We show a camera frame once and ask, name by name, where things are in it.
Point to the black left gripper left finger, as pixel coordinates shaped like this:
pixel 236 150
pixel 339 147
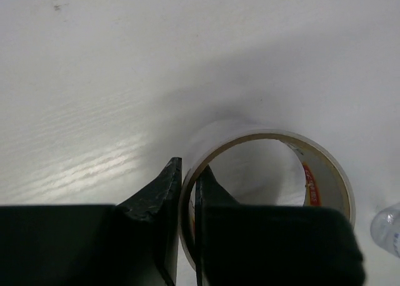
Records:
pixel 132 243

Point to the blue-capped spray bottle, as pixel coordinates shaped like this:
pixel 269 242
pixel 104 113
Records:
pixel 385 229

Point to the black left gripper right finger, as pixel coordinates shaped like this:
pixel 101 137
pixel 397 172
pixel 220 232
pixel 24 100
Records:
pixel 237 244

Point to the large clear tape roll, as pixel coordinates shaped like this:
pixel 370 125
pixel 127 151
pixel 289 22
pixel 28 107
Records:
pixel 261 165

